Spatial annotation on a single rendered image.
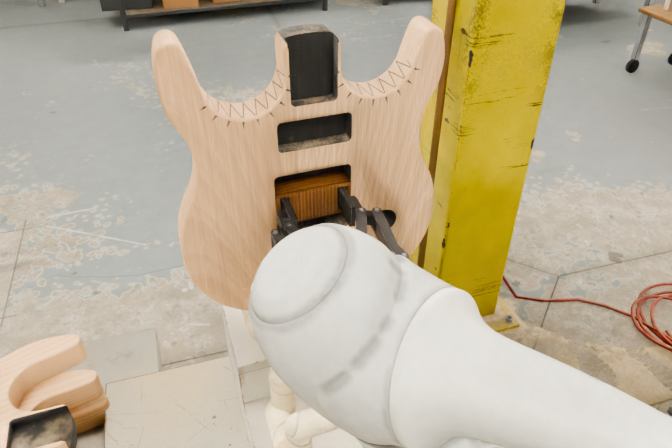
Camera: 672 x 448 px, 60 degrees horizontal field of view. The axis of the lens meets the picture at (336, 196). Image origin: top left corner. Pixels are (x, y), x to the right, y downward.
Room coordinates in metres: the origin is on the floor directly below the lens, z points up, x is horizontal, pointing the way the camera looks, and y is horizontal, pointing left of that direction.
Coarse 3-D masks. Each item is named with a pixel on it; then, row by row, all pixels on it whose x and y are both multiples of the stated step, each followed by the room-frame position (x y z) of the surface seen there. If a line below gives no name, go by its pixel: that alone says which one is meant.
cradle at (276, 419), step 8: (264, 408) 0.48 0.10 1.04; (272, 408) 0.47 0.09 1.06; (272, 416) 0.46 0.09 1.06; (280, 416) 0.46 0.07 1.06; (288, 416) 0.46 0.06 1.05; (272, 424) 0.45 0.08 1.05; (280, 424) 0.45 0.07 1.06; (272, 432) 0.44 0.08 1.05; (280, 432) 0.44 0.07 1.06; (272, 440) 0.43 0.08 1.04; (280, 440) 0.43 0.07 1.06
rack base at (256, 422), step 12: (252, 408) 0.50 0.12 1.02; (300, 408) 0.50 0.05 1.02; (252, 420) 0.48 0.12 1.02; (264, 420) 0.48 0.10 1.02; (252, 432) 0.46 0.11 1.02; (264, 432) 0.46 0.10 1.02; (336, 432) 0.46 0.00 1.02; (252, 444) 0.45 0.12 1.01; (264, 444) 0.44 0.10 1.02; (312, 444) 0.44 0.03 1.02; (324, 444) 0.44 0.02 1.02; (336, 444) 0.44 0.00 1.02; (348, 444) 0.44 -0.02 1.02; (360, 444) 0.44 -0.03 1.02
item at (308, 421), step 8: (296, 416) 0.41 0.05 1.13; (304, 416) 0.41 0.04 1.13; (312, 416) 0.41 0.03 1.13; (320, 416) 0.41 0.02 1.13; (288, 424) 0.40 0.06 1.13; (296, 424) 0.40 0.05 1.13; (304, 424) 0.40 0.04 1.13; (312, 424) 0.40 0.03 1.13; (320, 424) 0.41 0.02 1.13; (328, 424) 0.41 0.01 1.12; (288, 432) 0.40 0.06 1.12; (296, 432) 0.40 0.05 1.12; (304, 432) 0.40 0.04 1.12; (312, 432) 0.40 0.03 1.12; (320, 432) 0.40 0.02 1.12
